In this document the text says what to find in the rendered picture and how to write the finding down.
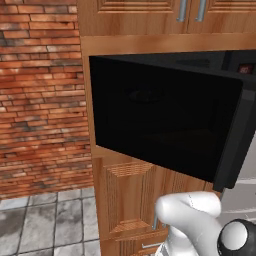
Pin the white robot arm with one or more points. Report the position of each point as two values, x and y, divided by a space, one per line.
193 220

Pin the black microwave door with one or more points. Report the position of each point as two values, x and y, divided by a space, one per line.
160 116

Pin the black microwave oven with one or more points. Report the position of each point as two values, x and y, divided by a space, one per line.
230 63

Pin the wooden lower cupboard door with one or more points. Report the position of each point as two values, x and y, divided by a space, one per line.
133 196

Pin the wooden cupboard door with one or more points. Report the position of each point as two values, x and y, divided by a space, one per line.
133 196
226 15
133 15

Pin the wooden upper cupboard door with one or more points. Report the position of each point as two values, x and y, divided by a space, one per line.
226 15
133 15

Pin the wooden drawer front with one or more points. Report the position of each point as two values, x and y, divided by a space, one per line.
133 245

